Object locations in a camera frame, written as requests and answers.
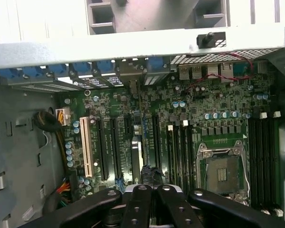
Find long black expansion slot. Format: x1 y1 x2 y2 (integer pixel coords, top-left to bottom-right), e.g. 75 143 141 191
96 117 110 181
110 117 122 179
152 115 162 170

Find grey parts rack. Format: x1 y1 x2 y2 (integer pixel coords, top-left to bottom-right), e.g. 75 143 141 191
86 0 228 35

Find red yellow power wires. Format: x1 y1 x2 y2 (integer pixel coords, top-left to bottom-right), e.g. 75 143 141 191
44 180 72 214

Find red black twisted wire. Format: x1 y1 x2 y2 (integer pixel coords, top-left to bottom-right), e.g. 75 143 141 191
185 52 255 95

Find teal rear port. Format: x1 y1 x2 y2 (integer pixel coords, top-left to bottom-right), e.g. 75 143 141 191
233 62 254 77

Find blue slot retention clip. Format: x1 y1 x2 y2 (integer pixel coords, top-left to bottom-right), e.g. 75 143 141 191
146 57 164 75
22 66 45 77
72 62 94 76
96 60 116 75
0 67 22 79
48 64 69 77

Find white power connector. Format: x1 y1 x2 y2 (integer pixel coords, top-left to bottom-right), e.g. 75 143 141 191
55 107 71 126

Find perforated metal slot cover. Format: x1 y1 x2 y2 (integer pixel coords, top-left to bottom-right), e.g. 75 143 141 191
143 68 169 86

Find white expansion slot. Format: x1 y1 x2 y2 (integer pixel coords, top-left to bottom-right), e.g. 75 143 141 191
79 116 94 177

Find black RAM slot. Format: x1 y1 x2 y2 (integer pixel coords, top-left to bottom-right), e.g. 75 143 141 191
272 111 284 217
175 125 183 188
248 114 258 209
266 114 276 212
181 120 190 190
256 112 270 216

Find short black expansion slot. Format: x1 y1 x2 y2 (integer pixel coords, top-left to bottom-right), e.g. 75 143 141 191
124 116 133 136

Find metal rear port block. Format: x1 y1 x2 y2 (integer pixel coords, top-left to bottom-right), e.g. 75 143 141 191
207 64 219 83
219 63 234 83

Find open black PC case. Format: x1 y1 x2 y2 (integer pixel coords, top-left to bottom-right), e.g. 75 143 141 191
0 23 285 228

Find green motherboard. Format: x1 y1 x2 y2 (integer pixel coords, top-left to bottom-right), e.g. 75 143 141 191
54 68 285 216

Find black case lock tab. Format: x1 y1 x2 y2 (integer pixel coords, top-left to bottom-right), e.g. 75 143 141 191
196 31 227 50

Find socket locking lever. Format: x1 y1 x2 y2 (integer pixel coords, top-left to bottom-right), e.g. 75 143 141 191
241 146 252 190

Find black sleeved wire bundle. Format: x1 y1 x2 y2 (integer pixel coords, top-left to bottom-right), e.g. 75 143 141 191
33 111 71 176

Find CPU socket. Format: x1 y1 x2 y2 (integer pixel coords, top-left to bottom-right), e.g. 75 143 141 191
195 140 252 206

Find metal USB port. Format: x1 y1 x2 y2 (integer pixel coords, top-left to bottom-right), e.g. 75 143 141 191
191 65 203 79
179 66 191 80

